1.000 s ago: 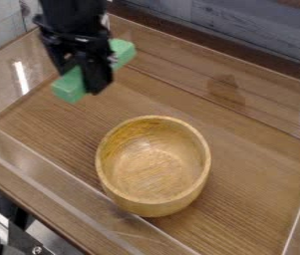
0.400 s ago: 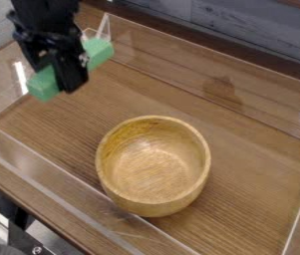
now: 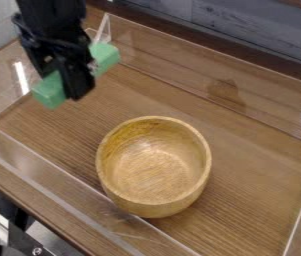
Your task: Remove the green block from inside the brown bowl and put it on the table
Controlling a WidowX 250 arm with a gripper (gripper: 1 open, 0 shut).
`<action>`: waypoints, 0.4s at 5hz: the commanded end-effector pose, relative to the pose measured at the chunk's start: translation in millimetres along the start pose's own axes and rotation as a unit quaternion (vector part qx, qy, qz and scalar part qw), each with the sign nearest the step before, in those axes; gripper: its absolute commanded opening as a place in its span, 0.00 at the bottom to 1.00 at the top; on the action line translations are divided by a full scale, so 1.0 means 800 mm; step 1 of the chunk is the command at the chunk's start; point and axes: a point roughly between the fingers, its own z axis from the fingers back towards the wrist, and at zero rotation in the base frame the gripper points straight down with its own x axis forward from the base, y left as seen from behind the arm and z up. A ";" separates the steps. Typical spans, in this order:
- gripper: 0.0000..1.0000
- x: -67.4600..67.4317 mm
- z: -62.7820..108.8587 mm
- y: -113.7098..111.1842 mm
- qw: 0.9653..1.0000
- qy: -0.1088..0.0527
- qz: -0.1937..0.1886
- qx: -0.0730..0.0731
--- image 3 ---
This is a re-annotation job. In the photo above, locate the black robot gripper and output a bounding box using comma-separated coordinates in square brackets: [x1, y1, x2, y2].
[11, 0, 95, 101]

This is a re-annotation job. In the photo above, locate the green rectangular block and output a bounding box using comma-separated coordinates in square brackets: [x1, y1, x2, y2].
[31, 43, 120, 109]

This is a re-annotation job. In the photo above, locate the brown wooden bowl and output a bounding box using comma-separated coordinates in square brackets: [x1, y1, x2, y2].
[95, 116, 212, 218]

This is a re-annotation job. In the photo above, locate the clear acrylic corner bracket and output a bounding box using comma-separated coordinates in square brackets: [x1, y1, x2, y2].
[85, 13, 111, 44]

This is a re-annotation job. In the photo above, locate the clear acrylic tray wall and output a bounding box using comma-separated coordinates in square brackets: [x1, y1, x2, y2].
[0, 130, 194, 256]

